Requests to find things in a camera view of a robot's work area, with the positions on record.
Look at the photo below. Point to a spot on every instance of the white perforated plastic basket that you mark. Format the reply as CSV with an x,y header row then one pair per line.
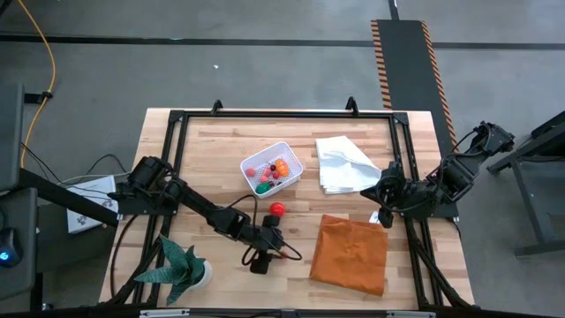
x,y
291,172

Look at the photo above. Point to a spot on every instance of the black computer mouse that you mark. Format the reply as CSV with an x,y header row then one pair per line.
x,y
6,247

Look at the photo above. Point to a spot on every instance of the orange folded cloth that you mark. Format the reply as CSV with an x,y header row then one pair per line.
x,y
348,256

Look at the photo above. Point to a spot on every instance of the black striped-edge floor mat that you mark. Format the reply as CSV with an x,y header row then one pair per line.
x,y
410,88

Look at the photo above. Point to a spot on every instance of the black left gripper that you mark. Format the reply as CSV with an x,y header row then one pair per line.
x,y
265,240

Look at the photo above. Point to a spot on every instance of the white printed box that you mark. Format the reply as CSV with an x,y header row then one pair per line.
x,y
88,218

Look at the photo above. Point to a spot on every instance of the red toy tomato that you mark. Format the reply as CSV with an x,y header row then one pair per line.
x,y
277,209

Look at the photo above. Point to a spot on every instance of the silver metal bracket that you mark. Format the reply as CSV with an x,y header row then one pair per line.
x,y
163,313
410,314

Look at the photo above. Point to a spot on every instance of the small white tag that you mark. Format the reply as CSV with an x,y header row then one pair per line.
x,y
374,217

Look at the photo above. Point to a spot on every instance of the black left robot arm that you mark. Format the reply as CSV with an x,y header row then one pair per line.
x,y
198,205

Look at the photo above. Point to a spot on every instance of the grey desk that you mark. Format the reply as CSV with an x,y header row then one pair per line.
x,y
13,132

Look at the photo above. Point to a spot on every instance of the white folded cloth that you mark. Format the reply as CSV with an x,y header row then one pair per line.
x,y
340,163

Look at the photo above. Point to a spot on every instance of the black support beam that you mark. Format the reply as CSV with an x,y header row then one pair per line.
x,y
66,199

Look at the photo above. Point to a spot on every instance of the orange toy fruit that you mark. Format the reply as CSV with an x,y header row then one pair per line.
x,y
281,168

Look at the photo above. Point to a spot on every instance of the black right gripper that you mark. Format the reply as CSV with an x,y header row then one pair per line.
x,y
397,194

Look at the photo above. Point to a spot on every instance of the green toy pepper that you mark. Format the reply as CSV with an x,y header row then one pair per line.
x,y
262,188

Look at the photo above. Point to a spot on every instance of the black metal table frame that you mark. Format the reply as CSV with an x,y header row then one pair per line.
x,y
287,114

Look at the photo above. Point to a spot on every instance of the black side table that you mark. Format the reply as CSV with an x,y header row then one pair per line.
x,y
529,146

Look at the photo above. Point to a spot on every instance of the green plant in white pot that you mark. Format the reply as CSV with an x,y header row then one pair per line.
x,y
181,269

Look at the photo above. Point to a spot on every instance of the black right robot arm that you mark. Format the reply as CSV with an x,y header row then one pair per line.
x,y
454,176

